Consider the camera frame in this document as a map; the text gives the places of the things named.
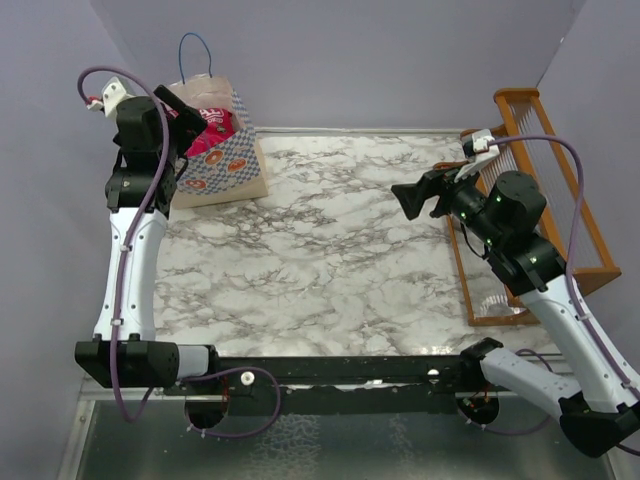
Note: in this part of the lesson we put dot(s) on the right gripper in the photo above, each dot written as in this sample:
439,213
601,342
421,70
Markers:
414,196

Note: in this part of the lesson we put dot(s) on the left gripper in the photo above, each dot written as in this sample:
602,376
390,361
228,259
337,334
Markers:
187,126

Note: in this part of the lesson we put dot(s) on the red snack bag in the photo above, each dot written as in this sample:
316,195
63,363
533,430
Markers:
219,128

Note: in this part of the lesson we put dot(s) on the checkered paper bag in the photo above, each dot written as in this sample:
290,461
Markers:
233,170

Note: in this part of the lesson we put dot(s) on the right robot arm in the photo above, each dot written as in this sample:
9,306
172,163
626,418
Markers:
596,408

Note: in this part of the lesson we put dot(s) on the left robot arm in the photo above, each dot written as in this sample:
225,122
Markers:
152,133

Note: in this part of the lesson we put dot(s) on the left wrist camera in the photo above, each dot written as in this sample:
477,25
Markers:
113,93

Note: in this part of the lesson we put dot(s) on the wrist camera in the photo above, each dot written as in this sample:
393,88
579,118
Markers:
479,152
113,93

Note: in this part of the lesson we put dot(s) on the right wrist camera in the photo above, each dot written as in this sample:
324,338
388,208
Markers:
479,152

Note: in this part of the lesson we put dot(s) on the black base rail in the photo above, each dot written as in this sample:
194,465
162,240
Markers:
349,385

